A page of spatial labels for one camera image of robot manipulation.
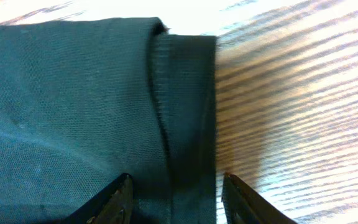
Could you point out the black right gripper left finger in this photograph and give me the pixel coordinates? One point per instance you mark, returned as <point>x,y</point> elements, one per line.
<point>112,205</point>

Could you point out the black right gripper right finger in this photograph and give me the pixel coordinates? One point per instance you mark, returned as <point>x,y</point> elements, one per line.
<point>242,204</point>

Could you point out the black polo shirt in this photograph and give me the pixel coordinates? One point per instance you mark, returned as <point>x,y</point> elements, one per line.
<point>84,104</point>

